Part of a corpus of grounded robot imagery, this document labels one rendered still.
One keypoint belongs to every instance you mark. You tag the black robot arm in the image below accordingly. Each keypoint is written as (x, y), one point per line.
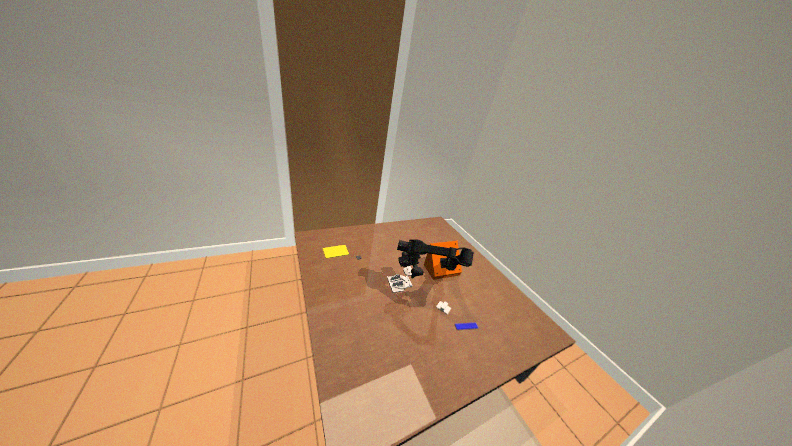
(417, 247)

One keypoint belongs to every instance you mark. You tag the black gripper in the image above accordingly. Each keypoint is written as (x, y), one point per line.
(415, 271)

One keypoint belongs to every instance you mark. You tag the yellow flat plate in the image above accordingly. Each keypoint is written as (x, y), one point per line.
(335, 251)

